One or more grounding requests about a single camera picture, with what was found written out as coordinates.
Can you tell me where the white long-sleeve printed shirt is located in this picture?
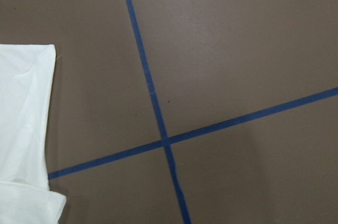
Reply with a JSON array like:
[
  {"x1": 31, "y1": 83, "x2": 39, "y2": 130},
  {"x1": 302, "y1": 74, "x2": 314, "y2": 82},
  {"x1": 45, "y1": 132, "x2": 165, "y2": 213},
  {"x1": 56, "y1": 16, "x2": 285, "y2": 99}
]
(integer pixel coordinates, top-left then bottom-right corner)
[{"x1": 1, "y1": 42, "x2": 67, "y2": 223}]

